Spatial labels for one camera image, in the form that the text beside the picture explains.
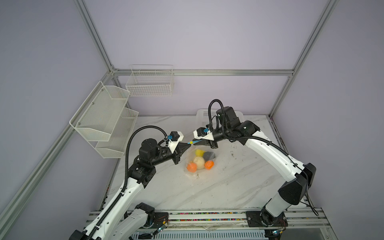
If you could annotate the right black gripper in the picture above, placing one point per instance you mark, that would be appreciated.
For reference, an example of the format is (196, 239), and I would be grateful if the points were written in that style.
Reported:
(212, 145)

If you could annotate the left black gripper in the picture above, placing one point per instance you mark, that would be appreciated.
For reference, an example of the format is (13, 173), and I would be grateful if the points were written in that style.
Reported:
(177, 152)

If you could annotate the dark avocado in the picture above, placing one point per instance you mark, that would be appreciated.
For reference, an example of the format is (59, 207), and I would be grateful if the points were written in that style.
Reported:
(209, 156)

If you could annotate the small yellow lemon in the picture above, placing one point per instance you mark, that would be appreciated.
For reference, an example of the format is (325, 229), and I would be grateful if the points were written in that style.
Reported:
(199, 153)

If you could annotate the clear zip top bag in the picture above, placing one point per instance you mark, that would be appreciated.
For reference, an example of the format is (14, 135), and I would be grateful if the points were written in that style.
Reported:
(189, 155)

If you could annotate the orange tangerine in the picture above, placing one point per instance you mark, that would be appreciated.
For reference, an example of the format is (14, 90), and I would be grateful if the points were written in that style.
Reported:
(209, 165)
(192, 167)

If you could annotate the white garlic bulb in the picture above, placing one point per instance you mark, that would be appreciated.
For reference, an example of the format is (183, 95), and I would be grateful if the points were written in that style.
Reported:
(200, 162)

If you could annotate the orange tangerine top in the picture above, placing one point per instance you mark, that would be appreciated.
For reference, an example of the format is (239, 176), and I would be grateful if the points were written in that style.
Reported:
(209, 165)

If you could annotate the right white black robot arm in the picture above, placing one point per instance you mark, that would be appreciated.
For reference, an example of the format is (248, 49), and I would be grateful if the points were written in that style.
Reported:
(298, 176)

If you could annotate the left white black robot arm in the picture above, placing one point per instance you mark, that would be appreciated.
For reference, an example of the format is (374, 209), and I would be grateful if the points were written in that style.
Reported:
(137, 177)

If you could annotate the white mesh two-tier shelf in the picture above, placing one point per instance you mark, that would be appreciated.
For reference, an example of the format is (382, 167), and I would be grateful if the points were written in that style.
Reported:
(105, 121)

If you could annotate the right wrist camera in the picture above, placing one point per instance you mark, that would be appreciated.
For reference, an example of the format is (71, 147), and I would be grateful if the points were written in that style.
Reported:
(203, 134)

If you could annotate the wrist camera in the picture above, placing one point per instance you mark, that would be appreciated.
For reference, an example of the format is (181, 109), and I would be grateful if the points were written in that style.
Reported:
(203, 134)
(173, 140)

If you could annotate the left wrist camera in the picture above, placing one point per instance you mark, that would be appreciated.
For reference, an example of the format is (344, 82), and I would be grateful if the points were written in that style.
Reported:
(173, 140)

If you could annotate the white wire wall basket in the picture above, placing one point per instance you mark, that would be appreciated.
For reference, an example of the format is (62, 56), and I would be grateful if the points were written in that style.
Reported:
(151, 81)

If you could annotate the aluminium front rail base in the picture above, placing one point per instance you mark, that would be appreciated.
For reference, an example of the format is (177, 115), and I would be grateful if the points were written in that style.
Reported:
(145, 223)

